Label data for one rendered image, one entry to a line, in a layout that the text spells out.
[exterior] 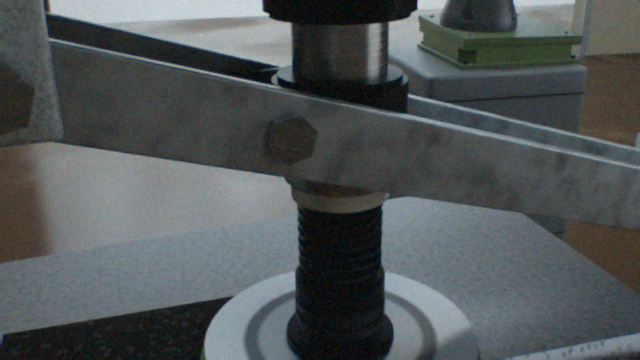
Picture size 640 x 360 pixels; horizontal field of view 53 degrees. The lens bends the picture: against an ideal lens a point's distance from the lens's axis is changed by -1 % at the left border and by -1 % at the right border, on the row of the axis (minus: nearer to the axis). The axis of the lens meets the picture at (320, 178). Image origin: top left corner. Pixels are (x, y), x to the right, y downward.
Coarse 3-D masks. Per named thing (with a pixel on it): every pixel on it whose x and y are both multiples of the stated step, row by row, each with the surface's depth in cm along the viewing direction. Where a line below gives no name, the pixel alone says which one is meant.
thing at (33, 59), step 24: (0, 0) 27; (24, 0) 28; (48, 0) 42; (0, 24) 27; (24, 24) 28; (0, 48) 28; (24, 48) 28; (48, 48) 29; (24, 72) 28; (48, 72) 29; (48, 96) 29; (48, 120) 30; (0, 144) 29; (24, 144) 30
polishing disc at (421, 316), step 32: (256, 288) 57; (288, 288) 57; (384, 288) 57; (416, 288) 57; (224, 320) 53; (256, 320) 53; (288, 320) 53; (416, 320) 53; (448, 320) 53; (224, 352) 49; (256, 352) 49; (288, 352) 49; (416, 352) 49; (448, 352) 49
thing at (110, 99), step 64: (0, 64) 27; (64, 64) 31; (128, 64) 32; (192, 64) 44; (256, 64) 46; (0, 128) 28; (64, 128) 32; (128, 128) 33; (192, 128) 35; (256, 128) 36; (320, 128) 37; (384, 128) 39; (448, 128) 41; (512, 128) 56; (384, 192) 41; (448, 192) 42; (512, 192) 44; (576, 192) 47
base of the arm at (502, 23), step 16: (448, 0) 159; (464, 0) 154; (480, 0) 152; (496, 0) 152; (512, 0) 156; (448, 16) 157; (464, 16) 154; (480, 16) 152; (496, 16) 152; (512, 16) 157
